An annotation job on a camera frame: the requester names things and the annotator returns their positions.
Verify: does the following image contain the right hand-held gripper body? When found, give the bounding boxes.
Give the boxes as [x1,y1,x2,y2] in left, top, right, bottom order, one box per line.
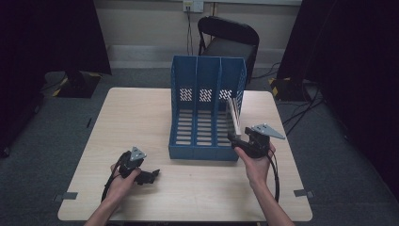
[243,122,287,159]

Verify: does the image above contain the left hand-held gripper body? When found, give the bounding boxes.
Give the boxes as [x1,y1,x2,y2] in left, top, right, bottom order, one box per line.
[119,146,148,180]

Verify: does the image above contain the green leaf picture book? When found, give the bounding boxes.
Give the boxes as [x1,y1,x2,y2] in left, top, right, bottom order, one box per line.
[226,97,243,137]

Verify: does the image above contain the blue file rack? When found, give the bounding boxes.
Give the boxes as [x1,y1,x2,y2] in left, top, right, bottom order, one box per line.
[168,55,247,162]

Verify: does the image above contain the person's left hand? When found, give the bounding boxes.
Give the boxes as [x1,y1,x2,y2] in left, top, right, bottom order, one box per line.
[107,163,143,204]

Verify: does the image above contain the person's right hand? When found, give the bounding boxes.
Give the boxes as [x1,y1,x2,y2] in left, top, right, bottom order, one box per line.
[233,142,278,190]

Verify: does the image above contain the black stand base striped tape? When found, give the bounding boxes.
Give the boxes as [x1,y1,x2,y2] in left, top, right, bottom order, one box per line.
[267,76,312,103]
[52,71,103,99]

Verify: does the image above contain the grey tape strip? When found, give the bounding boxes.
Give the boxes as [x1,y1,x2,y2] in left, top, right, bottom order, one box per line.
[53,191,79,202]
[293,188,316,199]

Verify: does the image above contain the black folding chair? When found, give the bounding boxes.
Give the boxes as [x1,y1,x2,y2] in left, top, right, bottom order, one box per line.
[197,15,261,85]

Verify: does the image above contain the black curtain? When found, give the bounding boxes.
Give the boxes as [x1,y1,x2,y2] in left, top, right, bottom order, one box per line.
[277,0,399,202]
[0,0,113,159]

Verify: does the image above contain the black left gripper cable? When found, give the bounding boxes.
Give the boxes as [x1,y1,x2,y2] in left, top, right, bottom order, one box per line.
[101,151,130,202]

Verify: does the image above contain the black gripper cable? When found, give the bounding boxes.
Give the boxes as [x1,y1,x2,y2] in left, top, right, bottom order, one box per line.
[101,151,130,202]
[265,148,281,203]

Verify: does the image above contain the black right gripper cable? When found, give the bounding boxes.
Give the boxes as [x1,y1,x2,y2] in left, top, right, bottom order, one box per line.
[265,148,281,203]

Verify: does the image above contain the black floor cables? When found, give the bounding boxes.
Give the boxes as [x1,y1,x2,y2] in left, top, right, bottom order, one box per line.
[250,61,326,137]

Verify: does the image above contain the black wall socket cable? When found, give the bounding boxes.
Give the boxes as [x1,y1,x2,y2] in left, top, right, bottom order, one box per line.
[185,7,195,57]

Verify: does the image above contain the white wall socket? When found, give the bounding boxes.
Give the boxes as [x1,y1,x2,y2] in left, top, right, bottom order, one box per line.
[183,0,205,14]

